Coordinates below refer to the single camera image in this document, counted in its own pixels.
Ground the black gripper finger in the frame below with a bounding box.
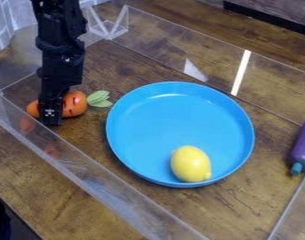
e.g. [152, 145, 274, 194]
[37, 88, 68, 126]

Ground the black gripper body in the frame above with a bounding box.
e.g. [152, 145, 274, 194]
[30, 0, 87, 89]

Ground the orange toy carrot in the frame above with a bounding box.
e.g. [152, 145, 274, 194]
[25, 90, 112, 118]

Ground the blue round tray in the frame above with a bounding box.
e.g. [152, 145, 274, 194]
[105, 82, 254, 188]

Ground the yellow toy lemon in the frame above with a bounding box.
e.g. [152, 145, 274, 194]
[171, 145, 212, 183]

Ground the dark bar in background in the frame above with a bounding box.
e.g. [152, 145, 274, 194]
[223, 0, 305, 35]

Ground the purple toy eggplant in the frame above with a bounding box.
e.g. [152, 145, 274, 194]
[290, 123, 305, 176]

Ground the clear acrylic enclosure wall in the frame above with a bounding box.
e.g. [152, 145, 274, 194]
[0, 0, 305, 240]

